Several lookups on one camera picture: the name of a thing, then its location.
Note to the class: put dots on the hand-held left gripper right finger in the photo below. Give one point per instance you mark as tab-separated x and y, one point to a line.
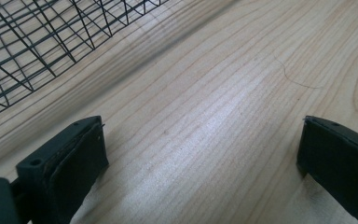
338	161

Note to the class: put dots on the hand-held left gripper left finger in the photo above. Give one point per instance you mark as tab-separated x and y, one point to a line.
65	168

